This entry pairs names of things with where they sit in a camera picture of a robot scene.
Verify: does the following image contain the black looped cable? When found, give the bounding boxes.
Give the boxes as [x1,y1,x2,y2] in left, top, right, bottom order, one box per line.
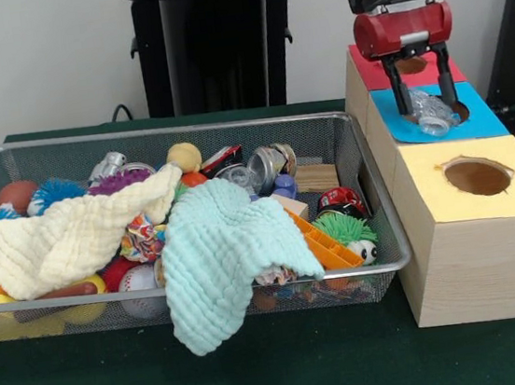
[110,103,137,124]

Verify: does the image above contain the cream waffle cloth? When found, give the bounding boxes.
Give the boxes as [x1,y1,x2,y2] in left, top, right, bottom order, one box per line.
[0,162,198,304]

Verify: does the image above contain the mint waffle cloth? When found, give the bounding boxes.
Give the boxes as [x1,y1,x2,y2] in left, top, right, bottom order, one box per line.
[151,164,336,360]

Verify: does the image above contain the plain wooden block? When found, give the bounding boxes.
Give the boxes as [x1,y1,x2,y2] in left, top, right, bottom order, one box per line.
[270,189,313,227]

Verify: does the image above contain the blue spiky ball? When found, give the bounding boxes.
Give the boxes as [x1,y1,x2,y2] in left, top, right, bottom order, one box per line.
[29,174,90,216]

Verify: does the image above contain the green spiky toy with eyes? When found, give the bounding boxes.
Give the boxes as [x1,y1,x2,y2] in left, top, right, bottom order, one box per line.
[312,207,383,271]

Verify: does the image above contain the white baseball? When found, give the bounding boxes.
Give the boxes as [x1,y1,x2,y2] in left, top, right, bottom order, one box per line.
[116,262,165,322]

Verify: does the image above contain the reddish brown ball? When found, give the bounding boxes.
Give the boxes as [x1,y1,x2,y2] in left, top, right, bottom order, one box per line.
[0,178,43,218]

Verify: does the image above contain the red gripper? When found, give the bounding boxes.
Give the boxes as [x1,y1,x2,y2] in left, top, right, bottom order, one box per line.
[350,0,465,121]

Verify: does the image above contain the shallow wire mesh bin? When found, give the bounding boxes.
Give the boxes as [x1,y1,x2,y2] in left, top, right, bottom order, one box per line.
[0,95,417,350]

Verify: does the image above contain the purple spiky ball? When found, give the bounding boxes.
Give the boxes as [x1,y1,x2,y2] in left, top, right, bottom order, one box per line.
[87,166,160,198]

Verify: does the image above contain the clear plastic bottle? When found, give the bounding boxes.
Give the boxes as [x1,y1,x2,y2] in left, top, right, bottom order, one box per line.
[407,81,465,142]

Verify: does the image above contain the wooden three-hole box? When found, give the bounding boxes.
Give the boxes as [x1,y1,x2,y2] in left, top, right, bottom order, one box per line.
[337,23,515,337]

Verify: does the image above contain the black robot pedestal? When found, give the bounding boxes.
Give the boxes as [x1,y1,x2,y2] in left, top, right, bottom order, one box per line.
[114,0,325,124]

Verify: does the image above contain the orange plastic grid toy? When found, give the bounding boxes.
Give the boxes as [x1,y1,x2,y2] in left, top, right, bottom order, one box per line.
[289,203,367,276]

